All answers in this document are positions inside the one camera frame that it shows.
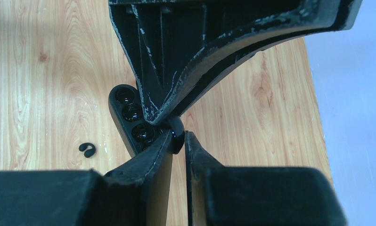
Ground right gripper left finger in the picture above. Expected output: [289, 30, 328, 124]
[0, 130, 172, 226]

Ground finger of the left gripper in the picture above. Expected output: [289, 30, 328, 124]
[108, 0, 361, 124]

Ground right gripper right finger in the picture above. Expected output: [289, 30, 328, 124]
[185, 131, 348, 226]

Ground black earbud charging case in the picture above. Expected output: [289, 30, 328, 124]
[108, 84, 185, 157]

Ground black earbud left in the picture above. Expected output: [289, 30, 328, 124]
[79, 142, 96, 158]

